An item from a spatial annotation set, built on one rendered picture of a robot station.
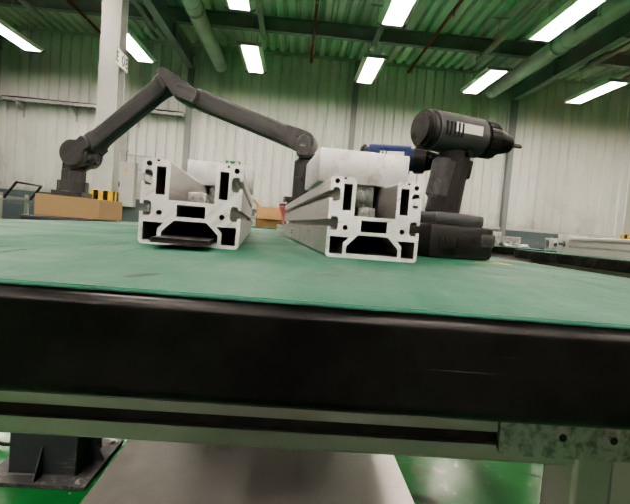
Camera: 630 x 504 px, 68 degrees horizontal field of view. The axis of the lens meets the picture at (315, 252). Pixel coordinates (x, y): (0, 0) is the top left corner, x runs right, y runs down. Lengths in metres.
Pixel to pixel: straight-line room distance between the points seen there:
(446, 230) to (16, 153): 13.84
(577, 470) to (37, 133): 13.99
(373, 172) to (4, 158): 13.98
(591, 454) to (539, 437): 0.03
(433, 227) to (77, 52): 13.62
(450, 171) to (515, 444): 0.49
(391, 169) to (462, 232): 0.19
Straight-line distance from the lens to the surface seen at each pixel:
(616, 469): 0.37
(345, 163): 0.57
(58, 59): 14.25
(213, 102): 1.43
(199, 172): 0.82
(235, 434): 0.30
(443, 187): 0.73
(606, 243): 2.38
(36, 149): 14.08
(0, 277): 0.22
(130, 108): 1.54
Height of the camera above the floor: 0.81
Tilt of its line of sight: 3 degrees down
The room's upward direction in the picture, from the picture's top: 5 degrees clockwise
